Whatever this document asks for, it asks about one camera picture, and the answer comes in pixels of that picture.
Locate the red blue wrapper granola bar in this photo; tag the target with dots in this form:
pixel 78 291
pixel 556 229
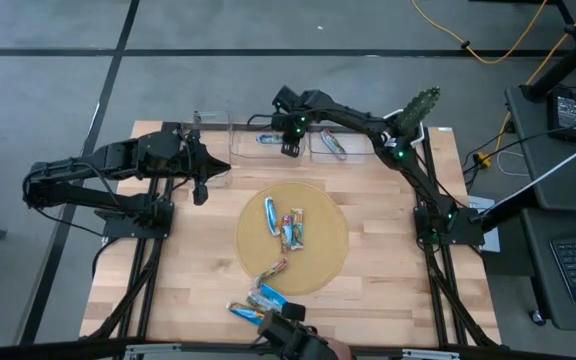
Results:
pixel 298 230
pixel 286 232

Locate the red green wrapper granola bar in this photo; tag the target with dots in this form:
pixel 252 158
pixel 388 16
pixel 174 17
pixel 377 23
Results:
pixel 273 270

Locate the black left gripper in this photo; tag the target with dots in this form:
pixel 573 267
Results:
pixel 199 170

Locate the white plant pot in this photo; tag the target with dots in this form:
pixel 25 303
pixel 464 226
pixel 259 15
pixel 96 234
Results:
pixel 392 114

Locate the silver frame bracket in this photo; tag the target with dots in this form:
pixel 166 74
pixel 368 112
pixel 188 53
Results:
pixel 153 352
pixel 430 355

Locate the black hand-held device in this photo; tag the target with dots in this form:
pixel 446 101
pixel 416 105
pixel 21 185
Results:
pixel 293 340

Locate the green cactus plant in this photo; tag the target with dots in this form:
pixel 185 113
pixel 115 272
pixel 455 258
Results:
pixel 418 107

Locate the grey control box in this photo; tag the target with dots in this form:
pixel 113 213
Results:
pixel 492 240

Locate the dark grey side table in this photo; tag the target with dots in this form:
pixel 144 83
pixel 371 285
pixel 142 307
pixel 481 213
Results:
pixel 568 195
pixel 538 280

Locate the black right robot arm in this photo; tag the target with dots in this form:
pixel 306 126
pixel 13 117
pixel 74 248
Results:
pixel 348 117

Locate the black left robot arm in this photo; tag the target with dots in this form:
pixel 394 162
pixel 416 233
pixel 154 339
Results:
pixel 118 157

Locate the black caster wheel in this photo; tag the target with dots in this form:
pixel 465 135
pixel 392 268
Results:
pixel 536 317

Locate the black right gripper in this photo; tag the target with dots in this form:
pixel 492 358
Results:
pixel 292 112

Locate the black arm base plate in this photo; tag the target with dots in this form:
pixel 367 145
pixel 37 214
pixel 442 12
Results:
pixel 118 230
pixel 463 235

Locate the black power adapter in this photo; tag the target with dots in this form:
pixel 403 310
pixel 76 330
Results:
pixel 565 112

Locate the black aluminium table frame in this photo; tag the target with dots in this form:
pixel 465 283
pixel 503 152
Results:
pixel 43 350

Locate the black stand leg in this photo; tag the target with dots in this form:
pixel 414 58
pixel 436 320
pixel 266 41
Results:
pixel 568 61

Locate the round woven straw placemat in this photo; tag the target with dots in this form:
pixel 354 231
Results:
pixel 318 260

